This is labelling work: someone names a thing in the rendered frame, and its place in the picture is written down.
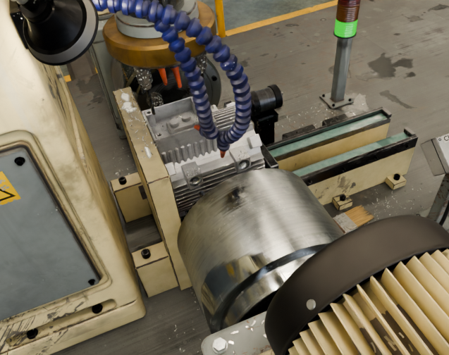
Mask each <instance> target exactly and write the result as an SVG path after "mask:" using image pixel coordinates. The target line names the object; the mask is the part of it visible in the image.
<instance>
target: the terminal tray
mask: <svg viewBox="0 0 449 355"><path fill-rule="evenodd" d="M192 98H193V96H191V97H188V98H185V99H181V100H178V101H174V102H171V103H169V104H164V105H162V106H157V107H155V108H154V110H155V115H153V114H152V111H151V109H147V110H145V111H142V115H143V116H144V119H145V120H146V119H147V120H146V123H147V125H148V128H149V130H150V132H151V133H152V136H153V138H154V141H155V143H156V145H157V148H158V150H159V153H160V154H161V157H162V159H163V161H164V164H166V163H170V162H173V164H174V165H175V163H176V162H177V163H178V164H180V163H181V161H184V162H186V161H187V159H188V158H189V159H190V160H192V159H193V157H194V156H195V157H196V158H199V155H200V154H201V155H203V156H205V153H208V154H210V153H211V151H213V150H214V152H217V149H218V148H217V141H216V140H217V138H216V139H206V138H205V137H203V136H201V135H200V133H199V131H198V130H196V129H194V126H195V125H199V121H198V117H197V112H196V110H195V104H194V103H193V99H192ZM181 113H182V115H181ZM183 113H185V114H183ZM190 113H191V114H192V116H191V115H190ZM179 114H180V117H179ZM177 117H178V118H177ZM193 117H195V118H193ZM196 117H197V120H196ZM176 118H177V119H176ZM162 119H163V120H162ZM170 119H171V120H170ZM194 121H196V122H194ZM161 123H162V124H163V125H162V124H161ZM157 124H158V125H157ZM160 125H161V126H160ZM162 126H163V127H162ZM165 129H166V131H165Z"/></svg>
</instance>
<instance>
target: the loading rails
mask: <svg viewBox="0 0 449 355"><path fill-rule="evenodd" d="M391 116H392V113H390V112H389V111H388V110H387V109H385V108H384V107H382V106H381V107H378V108H375V109H372V110H370V111H366V112H363V113H360V114H357V115H355V116H352V117H349V118H346V119H343V120H339V121H337V122H334V123H331V124H328V125H325V126H322V127H318V128H316V129H313V130H310V131H307V132H303V133H301V134H298V135H295V136H292V137H289V138H286V139H282V140H280V141H277V142H274V143H271V144H267V145H265V147H266V148H267V149H268V150H269V152H270V153H271V155H272V156H273V157H274V158H275V160H276V161H277V163H278V164H279V169H283V170H288V171H290V172H292V173H294V174H296V175H298V176H299V177H300V178H301V179H302V180H303V181H304V182H305V184H306V185H307V186H308V188H309V189H310V190H311V191H312V193H313V194H314V196H315V197H316V198H317V199H318V200H319V202H320V203H321V205H322V206H323V205H325V204H329V203H331V202H332V203H333V205H334V206H335V207H336V208H337V209H338V210H339V211H340V210H343V209H344V208H347V207H350V206H351V205H352V200H351V198H350V197H349V195H351V194H354V193H357V192H360V191H362V190H364V189H368V188H370V187H373V186H375V185H379V184H381V183H383V182H386V184H387V185H388V186H389V187H390V188H391V189H397V188H399V187H402V186H404V185H405V184H406V182H407V180H406V179H405V178H404V177H403V176H402V175H404V174H407V171H408V168H409V165H410V161H411V159H412V155H413V153H414V148H415V147H416V144H417V140H418V136H417V135H415V133H414V132H413V131H412V130H411V129H409V128H408V127H405V129H404V131H403V132H401V133H399V134H396V135H393V136H391V137H387V138H386V135H387V132H388V127H389V124H390V120H391Z"/></svg>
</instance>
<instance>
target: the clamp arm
mask: <svg viewBox="0 0 449 355"><path fill-rule="evenodd" d="M229 103H233V102H232V101H227V102H225V103H224V106H225V105H226V104H229ZM260 149H261V152H262V155H263V157H264V158H263V159H264V165H265V166H264V167H265V168H277V169H279V164H278V163H277V161H276V160H275V158H274V157H273V156H272V155H271V153H270V152H269V150H268V149H267V148H266V147H265V145H264V144H263V142H262V146H260Z"/></svg>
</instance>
